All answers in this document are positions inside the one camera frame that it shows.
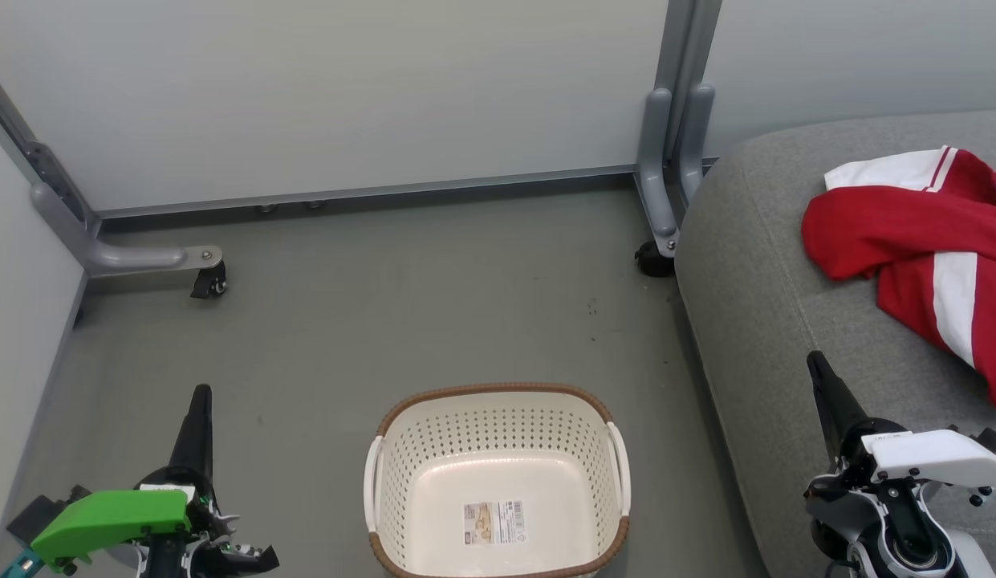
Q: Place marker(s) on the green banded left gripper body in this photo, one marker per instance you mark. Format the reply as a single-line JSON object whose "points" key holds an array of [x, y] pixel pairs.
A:
{"points": [[112, 518]]}

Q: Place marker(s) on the red white sports jersey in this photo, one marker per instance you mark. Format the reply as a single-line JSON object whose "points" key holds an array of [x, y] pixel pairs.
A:
{"points": [[867, 233]]}

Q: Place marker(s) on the grey metal partition rail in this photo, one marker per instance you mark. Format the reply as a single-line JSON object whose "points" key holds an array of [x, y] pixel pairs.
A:
{"points": [[369, 195]]}

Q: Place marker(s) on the black caster wheel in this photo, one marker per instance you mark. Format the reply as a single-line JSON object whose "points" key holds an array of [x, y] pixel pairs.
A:
{"points": [[210, 281], [654, 261]]}

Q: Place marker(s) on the grey fabric sofa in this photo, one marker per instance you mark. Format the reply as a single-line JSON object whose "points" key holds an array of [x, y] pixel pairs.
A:
{"points": [[754, 321]]}

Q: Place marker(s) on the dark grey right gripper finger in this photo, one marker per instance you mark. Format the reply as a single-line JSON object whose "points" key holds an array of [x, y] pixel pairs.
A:
{"points": [[835, 401]]}

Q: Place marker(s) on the grey metal partition foot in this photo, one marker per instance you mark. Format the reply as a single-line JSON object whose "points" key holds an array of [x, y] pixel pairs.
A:
{"points": [[128, 257], [666, 160]]}

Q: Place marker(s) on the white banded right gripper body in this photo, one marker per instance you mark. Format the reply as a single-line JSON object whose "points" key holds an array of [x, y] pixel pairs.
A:
{"points": [[931, 456]]}

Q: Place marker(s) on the cream laundry basket brown rim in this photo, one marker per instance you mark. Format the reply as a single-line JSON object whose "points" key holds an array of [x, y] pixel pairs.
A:
{"points": [[498, 449]]}

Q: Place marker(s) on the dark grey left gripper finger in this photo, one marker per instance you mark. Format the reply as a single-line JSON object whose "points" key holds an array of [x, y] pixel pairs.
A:
{"points": [[194, 433]]}

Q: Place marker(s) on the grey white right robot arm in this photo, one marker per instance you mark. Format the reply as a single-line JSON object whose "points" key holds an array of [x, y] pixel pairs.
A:
{"points": [[907, 546]]}

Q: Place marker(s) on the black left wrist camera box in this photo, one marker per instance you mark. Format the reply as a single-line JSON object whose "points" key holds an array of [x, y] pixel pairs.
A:
{"points": [[36, 514]]}

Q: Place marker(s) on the printed basket sticker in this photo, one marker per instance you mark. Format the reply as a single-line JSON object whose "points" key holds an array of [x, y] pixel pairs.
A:
{"points": [[494, 523]]}

